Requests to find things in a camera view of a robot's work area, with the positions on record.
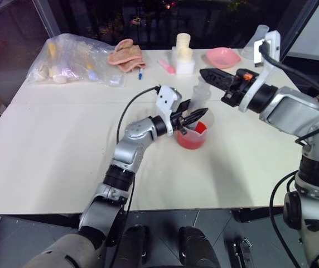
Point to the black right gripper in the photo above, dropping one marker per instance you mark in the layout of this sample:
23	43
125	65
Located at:
239	85

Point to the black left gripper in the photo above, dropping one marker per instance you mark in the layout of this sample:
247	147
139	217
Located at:
177	118

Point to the clear cup with red liquid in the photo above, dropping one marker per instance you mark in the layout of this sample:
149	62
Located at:
194	138

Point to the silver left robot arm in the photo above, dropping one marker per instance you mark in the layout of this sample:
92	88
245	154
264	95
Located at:
126	150

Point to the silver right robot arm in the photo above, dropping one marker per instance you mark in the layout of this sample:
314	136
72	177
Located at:
296	111

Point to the empty clear measuring cup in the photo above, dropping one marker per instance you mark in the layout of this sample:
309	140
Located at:
253	44

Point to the pink plastic bowl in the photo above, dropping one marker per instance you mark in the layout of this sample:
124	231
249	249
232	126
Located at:
222	57

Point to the white plastic block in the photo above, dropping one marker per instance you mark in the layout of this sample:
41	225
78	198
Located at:
184	67

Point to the cream plastic cylinder stack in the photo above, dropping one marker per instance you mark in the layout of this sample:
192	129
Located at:
184	44

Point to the pink plastic stick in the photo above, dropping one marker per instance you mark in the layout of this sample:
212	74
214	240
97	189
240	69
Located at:
166	66

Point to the blue capped white pen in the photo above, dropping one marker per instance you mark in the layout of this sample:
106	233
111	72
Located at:
140	74

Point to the small clear zip bag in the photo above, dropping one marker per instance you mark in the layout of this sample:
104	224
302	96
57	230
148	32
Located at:
117	80

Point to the pink crumpled towel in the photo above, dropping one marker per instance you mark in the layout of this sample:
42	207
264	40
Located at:
127	56

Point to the large clear plastic bag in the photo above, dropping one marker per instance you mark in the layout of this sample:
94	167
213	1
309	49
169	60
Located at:
70	60

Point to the dark rounded shape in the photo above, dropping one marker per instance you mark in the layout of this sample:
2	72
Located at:
134	248
197	248

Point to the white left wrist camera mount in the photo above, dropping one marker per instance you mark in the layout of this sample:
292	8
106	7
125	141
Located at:
166	98

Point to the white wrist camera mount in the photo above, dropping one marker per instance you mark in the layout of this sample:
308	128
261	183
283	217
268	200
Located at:
166	98
271	47

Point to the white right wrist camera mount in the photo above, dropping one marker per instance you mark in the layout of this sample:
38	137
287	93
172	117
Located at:
271	47

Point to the black metal floor bracket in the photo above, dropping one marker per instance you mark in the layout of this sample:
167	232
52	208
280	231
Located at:
241	249

